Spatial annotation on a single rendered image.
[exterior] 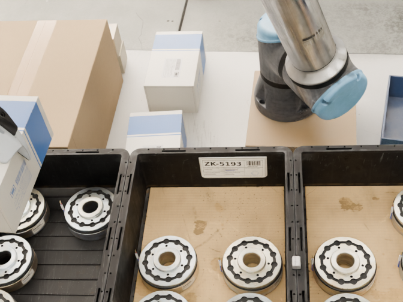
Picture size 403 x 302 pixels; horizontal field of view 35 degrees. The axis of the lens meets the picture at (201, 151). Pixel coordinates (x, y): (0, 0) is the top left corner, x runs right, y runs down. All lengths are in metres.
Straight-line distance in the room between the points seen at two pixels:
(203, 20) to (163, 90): 1.48
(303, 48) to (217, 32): 1.80
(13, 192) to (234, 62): 0.86
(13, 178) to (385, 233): 0.64
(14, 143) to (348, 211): 0.61
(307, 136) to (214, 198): 0.27
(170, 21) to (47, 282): 1.98
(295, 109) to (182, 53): 0.35
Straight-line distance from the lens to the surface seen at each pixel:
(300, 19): 1.08
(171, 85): 1.53
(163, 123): 1.44
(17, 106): 1.06
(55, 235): 1.26
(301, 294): 1.02
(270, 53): 1.32
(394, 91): 1.60
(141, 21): 3.04
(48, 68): 1.48
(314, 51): 1.15
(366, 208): 1.23
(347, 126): 1.42
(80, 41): 1.53
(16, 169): 1.00
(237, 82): 1.64
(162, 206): 1.25
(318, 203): 1.23
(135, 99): 1.64
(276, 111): 1.41
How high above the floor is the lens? 1.83
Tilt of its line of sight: 49 degrees down
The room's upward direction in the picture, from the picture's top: 9 degrees counter-clockwise
